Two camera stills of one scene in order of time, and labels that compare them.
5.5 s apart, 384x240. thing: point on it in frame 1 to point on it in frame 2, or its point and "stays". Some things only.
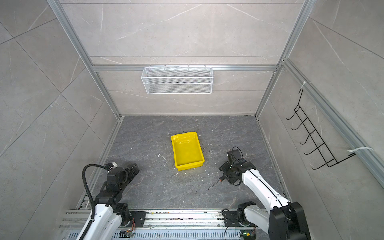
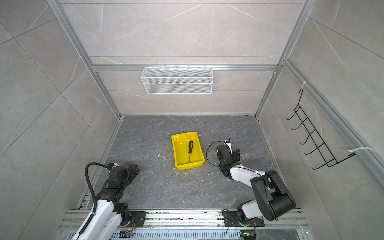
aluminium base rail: [163, 224] stays
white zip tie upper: [304, 82] stays
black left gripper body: [127, 176] stays
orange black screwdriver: [220, 179] to [191, 145]
